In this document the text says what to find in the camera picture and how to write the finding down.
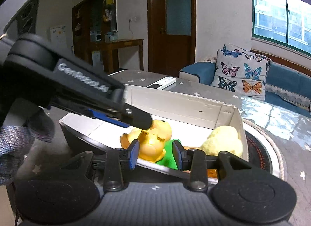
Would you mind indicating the yellow plush chick toy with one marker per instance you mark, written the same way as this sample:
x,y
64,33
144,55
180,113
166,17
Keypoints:
x,y
223,138

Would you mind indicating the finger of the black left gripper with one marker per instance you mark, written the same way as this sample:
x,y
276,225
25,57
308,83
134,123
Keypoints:
x,y
135,117

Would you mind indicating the dark wooden door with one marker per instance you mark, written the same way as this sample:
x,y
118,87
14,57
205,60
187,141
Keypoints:
x,y
171,35

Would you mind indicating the blue sofa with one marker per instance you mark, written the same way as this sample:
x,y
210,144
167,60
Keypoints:
x,y
285,87

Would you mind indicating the green framed window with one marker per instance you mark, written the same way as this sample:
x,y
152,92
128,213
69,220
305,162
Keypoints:
x,y
286,22

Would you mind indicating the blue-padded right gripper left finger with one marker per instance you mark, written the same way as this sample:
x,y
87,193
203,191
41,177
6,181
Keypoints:
x,y
116,161

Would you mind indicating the dark wooden shelf cabinet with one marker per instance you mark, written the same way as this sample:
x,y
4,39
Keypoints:
x,y
92,21

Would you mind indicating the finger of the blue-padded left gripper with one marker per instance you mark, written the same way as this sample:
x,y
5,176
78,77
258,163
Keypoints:
x,y
105,118

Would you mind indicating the butterfly print pillow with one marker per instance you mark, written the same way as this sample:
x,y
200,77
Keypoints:
x,y
241,71

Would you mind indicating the green plastic toy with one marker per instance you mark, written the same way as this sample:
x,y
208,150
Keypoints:
x,y
168,160

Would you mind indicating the round black induction plate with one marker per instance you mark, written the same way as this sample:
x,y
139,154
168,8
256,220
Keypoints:
x,y
263,151

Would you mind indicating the white remote control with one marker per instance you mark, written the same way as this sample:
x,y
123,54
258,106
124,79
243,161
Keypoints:
x,y
162,83

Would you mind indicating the grey knit gloved hand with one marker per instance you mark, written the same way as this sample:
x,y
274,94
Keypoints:
x,y
16,142

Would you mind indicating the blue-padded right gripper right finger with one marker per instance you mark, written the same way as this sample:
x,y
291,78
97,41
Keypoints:
x,y
192,160

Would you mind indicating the grey white cardboard box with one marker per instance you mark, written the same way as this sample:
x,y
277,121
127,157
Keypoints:
x,y
191,118

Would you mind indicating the white refrigerator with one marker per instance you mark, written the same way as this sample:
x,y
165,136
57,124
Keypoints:
x,y
58,36

